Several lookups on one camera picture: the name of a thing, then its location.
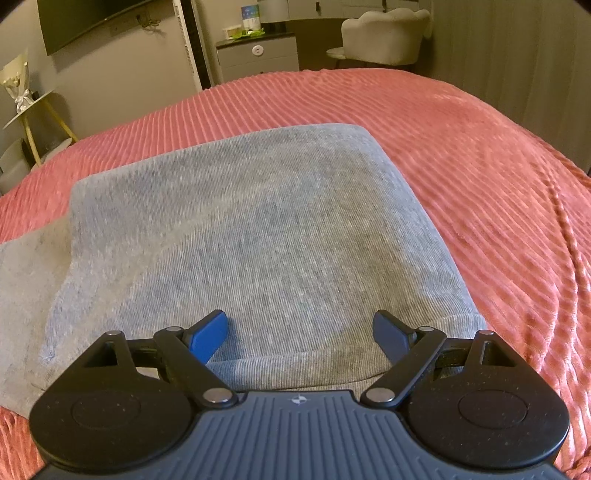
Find pink ribbed blanket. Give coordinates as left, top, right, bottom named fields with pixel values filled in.
left=0, top=68, right=591, bottom=480

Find wrapped flower bouquet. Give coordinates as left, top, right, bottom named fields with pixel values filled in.
left=2, top=52, right=38, bottom=114

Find gold tiered side table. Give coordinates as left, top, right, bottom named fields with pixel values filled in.
left=0, top=90, right=79, bottom=184

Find wall-mounted black television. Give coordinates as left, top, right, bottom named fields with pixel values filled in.
left=37, top=0, right=174, bottom=56

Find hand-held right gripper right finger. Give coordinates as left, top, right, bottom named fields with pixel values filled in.
left=359, top=309, right=518, bottom=408

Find grey nightstand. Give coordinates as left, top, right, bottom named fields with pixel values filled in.
left=215, top=34, right=300, bottom=85

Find grey curtain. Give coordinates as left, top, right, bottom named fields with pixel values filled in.
left=433, top=0, right=591, bottom=178

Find white canister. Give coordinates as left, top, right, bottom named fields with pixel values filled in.
left=239, top=6, right=262, bottom=31

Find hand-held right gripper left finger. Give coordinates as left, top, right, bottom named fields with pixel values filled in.
left=83, top=309, right=238, bottom=407

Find grey sweat pants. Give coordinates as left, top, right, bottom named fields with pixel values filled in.
left=0, top=124, right=489, bottom=415

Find white shell-back chair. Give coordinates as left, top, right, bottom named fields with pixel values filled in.
left=326, top=8, right=433, bottom=70

